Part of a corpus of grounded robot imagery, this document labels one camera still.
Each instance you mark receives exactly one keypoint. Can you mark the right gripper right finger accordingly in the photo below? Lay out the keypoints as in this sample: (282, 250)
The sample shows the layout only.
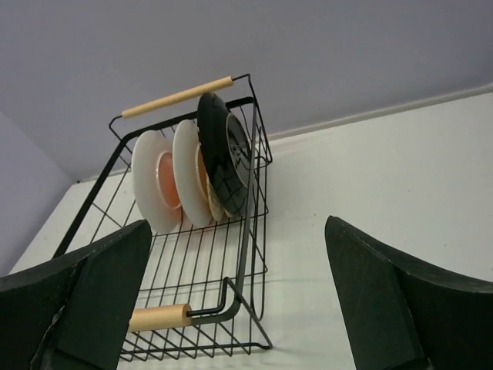
(401, 312)

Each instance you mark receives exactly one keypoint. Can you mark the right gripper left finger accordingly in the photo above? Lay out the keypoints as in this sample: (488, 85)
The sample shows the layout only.
(73, 311)

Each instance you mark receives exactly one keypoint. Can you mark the white plate red green rim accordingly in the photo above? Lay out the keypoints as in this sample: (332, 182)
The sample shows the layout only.
(147, 149)

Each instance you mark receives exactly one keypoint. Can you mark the orange translucent plate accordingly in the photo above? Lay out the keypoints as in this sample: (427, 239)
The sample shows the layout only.
(166, 181)

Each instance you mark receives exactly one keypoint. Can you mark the woven bamboo plate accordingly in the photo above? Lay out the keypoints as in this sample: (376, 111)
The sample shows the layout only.
(216, 209)

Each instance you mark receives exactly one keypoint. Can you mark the white plate green lettered rim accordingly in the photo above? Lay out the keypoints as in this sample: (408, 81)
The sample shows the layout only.
(188, 169)

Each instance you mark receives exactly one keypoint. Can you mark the black rimmed cream plate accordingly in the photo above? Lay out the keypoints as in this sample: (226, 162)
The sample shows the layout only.
(226, 153)

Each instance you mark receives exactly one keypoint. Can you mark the black wire dish rack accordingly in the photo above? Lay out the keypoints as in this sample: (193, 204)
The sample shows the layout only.
(220, 269)

